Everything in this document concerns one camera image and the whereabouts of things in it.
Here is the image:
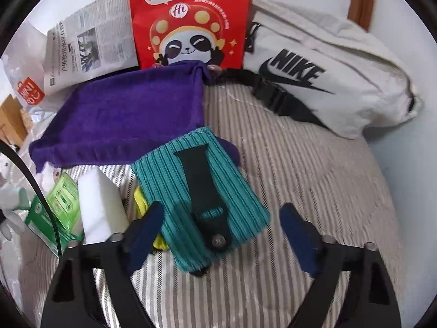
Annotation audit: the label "yellow black strap roll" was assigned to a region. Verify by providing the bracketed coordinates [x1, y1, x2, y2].
[133, 186, 169, 252]

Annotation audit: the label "white sponge block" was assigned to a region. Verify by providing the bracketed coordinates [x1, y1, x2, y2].
[78, 167, 129, 244]

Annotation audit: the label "teal ribbed fabric pouch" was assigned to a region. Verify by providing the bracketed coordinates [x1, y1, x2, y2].
[131, 127, 270, 273]

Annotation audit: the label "dark green watch strap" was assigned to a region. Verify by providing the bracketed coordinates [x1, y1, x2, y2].
[172, 143, 234, 253]

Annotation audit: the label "light green tissue pack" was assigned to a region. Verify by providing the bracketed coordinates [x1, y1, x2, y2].
[47, 172, 81, 235]

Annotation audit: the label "dark green wipes packet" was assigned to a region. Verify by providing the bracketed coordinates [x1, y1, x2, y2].
[24, 196, 84, 257]

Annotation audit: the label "striped quilt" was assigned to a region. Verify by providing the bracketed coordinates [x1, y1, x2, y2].
[6, 81, 408, 328]

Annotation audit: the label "purple towel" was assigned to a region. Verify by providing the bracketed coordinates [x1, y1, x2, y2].
[28, 59, 242, 174]

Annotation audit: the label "brown cardboard box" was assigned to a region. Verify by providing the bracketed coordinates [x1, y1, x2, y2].
[0, 95, 33, 147]

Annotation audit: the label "white Nike waist bag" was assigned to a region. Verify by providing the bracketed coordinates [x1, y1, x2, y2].
[217, 0, 423, 139]

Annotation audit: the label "folded newspaper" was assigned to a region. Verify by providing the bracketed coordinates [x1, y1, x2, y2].
[44, 0, 138, 95]

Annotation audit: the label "white Miniso plastic bag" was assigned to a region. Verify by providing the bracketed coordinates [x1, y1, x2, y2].
[1, 22, 72, 124]

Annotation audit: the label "red panda paper bag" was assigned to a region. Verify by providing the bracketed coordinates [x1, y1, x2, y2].
[130, 0, 250, 70]

